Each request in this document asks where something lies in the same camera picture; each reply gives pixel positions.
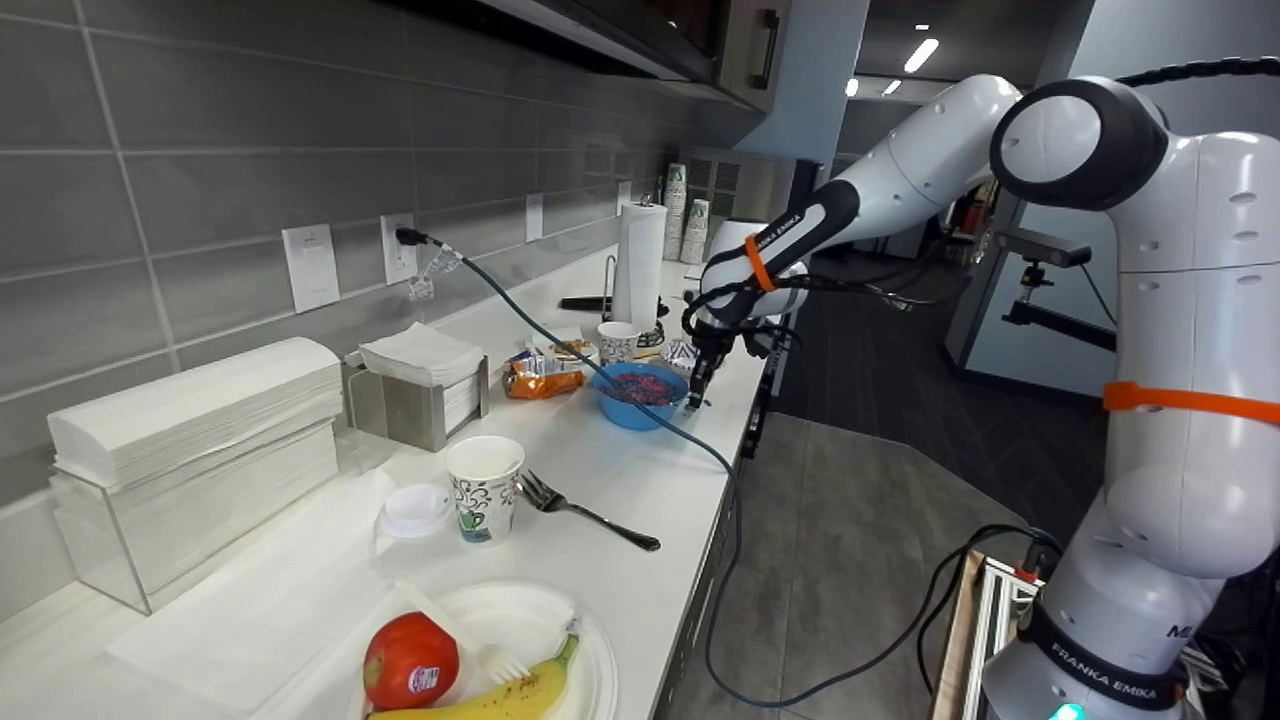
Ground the black fork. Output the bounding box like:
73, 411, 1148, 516
515, 468, 664, 556

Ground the orange strap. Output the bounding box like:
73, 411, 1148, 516
1101, 379, 1280, 431
739, 234, 780, 296

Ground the white paper towel roll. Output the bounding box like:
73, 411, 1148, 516
612, 202, 673, 337

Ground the white round plate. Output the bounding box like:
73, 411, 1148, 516
350, 578, 624, 720

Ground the white plastic fork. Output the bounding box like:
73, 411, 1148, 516
393, 578, 537, 687

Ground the long ceiling light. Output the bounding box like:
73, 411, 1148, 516
902, 36, 946, 80

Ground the metal napkin holder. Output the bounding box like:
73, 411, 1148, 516
346, 356, 492, 457

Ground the wooden frame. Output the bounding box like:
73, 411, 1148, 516
934, 550, 1049, 720

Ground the black camera tripod stand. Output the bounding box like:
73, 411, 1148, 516
993, 224, 1123, 351

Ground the white napkin stack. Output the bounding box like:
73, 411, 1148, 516
355, 322, 492, 392

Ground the mixed colourful cereal heap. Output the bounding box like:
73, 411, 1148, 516
612, 372, 680, 408

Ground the white cup stack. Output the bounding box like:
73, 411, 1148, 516
662, 159, 693, 266
680, 197, 716, 267

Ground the clear acrylic towel dispenser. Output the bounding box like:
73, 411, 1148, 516
47, 422, 346, 615

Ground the orange snack bag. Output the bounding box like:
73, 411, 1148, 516
502, 349, 594, 405

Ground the dark upper cabinet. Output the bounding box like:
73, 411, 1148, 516
383, 0, 792, 112

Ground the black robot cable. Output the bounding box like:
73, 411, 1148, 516
1116, 58, 1280, 93

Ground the yellow banana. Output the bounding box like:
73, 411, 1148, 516
371, 632, 586, 720

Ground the blue bowl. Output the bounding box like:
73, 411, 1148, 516
594, 356, 696, 435

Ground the red apple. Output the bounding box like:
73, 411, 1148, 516
361, 608, 463, 711

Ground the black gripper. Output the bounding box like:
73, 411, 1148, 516
680, 272, 777, 411

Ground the folded white paper towel stack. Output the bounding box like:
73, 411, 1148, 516
43, 331, 350, 497

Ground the clear plastic cup lid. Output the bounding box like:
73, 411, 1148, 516
375, 480, 455, 550

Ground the floral paper cup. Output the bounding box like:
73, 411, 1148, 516
441, 431, 532, 550

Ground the small white printed cup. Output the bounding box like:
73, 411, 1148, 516
594, 316, 642, 368

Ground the black paper towel holder base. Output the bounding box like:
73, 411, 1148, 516
557, 293, 673, 322

